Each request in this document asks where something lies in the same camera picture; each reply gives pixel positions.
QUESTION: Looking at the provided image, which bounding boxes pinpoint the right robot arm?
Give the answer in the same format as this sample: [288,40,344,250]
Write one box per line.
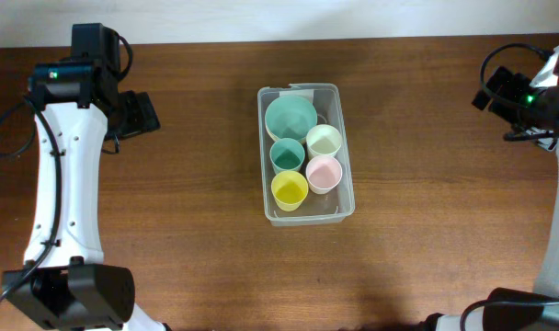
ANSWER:
[417,44,559,331]

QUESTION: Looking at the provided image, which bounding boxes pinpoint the yellow plastic cup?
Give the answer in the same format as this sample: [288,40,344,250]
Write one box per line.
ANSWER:
[271,170,309,211]

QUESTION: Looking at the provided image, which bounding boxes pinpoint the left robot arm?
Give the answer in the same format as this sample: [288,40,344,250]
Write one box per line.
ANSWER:
[0,23,163,330]

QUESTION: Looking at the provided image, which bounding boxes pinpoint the clear plastic storage container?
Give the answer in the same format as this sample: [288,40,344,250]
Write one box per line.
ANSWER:
[257,83,355,226]

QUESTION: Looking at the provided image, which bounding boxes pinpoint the pink plastic cup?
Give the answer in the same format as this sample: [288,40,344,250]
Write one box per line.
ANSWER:
[305,155,343,195]

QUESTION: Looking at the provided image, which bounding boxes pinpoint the black cable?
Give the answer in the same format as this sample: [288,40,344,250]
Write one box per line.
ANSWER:
[458,42,559,331]
[0,31,134,331]

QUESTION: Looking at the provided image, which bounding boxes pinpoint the left black cable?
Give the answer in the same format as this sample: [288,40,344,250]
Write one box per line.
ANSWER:
[0,31,134,331]

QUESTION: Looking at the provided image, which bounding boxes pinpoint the green plastic cup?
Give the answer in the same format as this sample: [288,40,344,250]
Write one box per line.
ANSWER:
[269,138,306,174]

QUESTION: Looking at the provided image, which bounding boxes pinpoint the pink plastic bowl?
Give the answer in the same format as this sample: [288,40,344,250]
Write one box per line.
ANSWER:
[265,124,306,145]

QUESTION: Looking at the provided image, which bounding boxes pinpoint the right black cable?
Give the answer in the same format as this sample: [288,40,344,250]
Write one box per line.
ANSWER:
[458,42,559,331]

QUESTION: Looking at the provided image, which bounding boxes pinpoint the green plastic bowl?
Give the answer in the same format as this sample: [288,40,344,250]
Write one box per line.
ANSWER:
[264,95,318,141]

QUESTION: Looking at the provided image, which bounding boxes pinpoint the white plastic cup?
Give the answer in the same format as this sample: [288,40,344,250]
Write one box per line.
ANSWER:
[306,124,343,159]

